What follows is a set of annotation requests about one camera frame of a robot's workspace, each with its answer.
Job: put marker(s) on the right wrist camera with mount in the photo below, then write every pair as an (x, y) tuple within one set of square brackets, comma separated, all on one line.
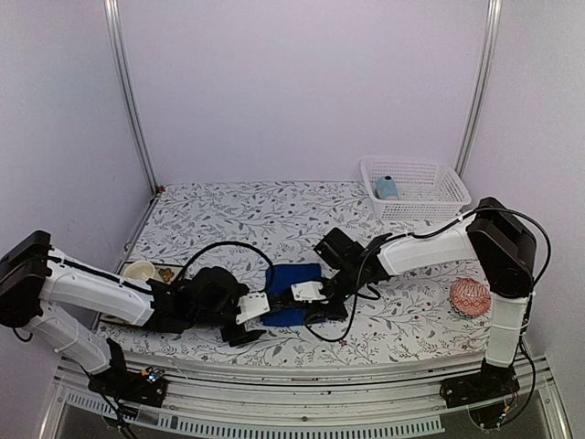
[(307, 292)]

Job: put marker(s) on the right aluminium frame post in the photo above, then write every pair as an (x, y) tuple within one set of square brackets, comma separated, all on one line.
[(488, 48)]

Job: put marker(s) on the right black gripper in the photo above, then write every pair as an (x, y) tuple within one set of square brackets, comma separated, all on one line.
[(324, 312)]

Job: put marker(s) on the dark blue towel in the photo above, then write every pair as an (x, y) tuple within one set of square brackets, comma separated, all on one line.
[(279, 280)]

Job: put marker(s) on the floral square coaster tile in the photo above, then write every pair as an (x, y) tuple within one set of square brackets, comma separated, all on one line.
[(163, 272)]

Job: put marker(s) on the red white patterned bowl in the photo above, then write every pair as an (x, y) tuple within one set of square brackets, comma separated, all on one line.
[(470, 298)]

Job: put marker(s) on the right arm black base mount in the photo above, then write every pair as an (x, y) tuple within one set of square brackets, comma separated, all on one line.
[(488, 383)]

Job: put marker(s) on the floral patterned tablecloth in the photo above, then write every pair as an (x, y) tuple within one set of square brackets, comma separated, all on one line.
[(242, 227)]

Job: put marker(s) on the left aluminium frame post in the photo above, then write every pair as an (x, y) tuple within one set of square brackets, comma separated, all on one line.
[(114, 26)]

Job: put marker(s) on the cream ribbed mug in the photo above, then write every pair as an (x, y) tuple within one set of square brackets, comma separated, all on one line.
[(139, 270)]

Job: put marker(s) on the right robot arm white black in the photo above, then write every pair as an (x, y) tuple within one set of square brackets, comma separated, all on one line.
[(491, 234)]

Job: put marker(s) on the aluminium frame post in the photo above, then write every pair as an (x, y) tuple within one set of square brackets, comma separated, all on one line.
[(114, 26), (488, 48)]

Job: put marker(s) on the white plastic perforated basket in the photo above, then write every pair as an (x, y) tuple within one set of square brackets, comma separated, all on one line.
[(427, 191)]

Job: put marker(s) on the light blue orange dotted towel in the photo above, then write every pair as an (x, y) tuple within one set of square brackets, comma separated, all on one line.
[(385, 189)]

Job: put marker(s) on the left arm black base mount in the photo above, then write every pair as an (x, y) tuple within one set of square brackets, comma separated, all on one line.
[(146, 387)]

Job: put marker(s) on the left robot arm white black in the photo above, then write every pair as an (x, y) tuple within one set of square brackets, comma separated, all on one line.
[(37, 280)]

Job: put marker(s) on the front aluminium rail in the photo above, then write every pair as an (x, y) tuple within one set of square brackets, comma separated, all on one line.
[(398, 400)]

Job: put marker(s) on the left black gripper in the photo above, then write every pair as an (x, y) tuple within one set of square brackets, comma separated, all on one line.
[(240, 337)]

